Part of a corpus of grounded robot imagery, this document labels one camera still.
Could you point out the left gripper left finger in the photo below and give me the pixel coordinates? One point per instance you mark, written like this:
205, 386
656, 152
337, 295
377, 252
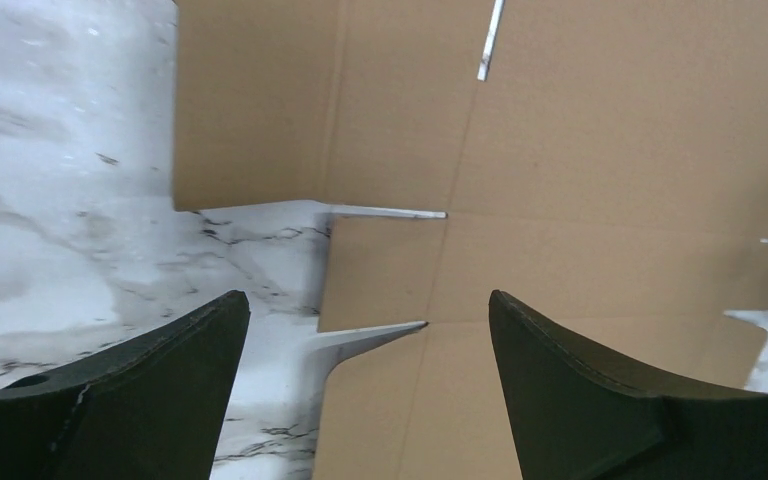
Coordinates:
151, 407

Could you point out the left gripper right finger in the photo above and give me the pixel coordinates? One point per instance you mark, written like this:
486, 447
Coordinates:
578, 409

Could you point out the brown cardboard box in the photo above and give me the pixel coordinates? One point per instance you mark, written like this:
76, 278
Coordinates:
605, 162

